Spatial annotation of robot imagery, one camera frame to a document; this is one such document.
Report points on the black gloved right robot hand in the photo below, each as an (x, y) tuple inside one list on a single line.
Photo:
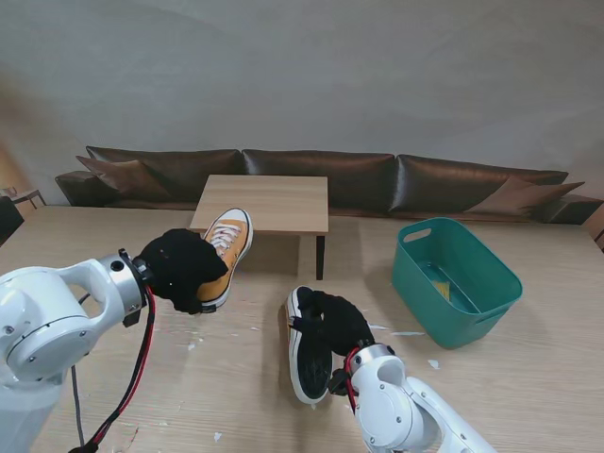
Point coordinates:
[(340, 321)]

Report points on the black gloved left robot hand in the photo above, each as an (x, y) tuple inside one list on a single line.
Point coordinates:
[(184, 269)]

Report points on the yellow canvas sneaker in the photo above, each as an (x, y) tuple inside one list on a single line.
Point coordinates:
[(231, 245), (309, 373)]

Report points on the wooden hand brush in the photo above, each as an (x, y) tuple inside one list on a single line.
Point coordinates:
[(442, 288)]

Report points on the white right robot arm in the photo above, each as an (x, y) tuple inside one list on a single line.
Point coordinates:
[(391, 406)]

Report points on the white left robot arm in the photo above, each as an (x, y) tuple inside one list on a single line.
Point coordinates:
[(47, 321)]

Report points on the long white paper scrap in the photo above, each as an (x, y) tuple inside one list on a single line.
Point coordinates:
[(408, 333)]

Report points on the brown leather cushion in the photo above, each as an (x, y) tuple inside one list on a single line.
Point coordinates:
[(125, 172), (519, 196)]

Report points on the small wooden black-legged table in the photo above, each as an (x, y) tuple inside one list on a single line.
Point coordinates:
[(283, 203)]

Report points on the green plastic basin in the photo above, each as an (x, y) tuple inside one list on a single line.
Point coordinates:
[(472, 264)]

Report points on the brown leather sofa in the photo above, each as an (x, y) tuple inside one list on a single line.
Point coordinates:
[(354, 165)]

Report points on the light wooden side table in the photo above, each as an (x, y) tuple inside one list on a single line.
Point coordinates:
[(26, 194)]

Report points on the dark chair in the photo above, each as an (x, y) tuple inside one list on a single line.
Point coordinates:
[(7, 219)]

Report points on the light wooden furniture edge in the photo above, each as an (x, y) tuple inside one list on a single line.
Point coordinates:
[(597, 231)]

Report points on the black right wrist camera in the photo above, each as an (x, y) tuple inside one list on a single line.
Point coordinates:
[(339, 381)]

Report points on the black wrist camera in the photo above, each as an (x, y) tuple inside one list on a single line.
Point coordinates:
[(339, 381), (132, 317)]

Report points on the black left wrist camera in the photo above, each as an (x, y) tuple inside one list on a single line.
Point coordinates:
[(132, 317)]

